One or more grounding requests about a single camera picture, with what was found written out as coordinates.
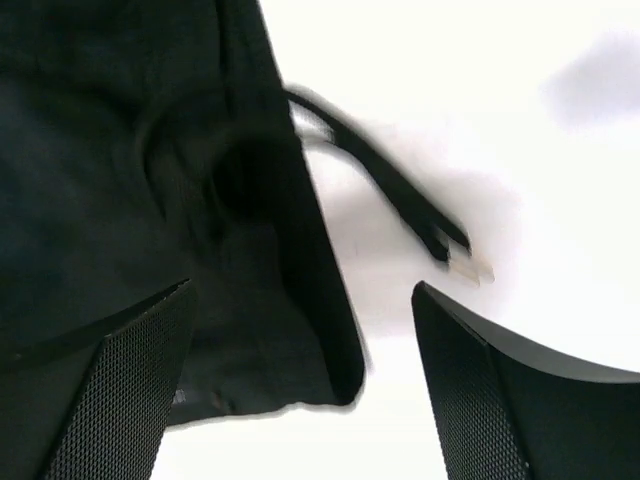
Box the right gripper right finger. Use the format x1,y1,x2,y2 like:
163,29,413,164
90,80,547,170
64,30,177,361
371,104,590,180
411,282,639,480

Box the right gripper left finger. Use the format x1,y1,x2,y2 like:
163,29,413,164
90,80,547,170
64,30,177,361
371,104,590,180
1,281,198,480

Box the black shorts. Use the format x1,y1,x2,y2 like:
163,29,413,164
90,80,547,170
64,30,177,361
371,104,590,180
0,0,496,426

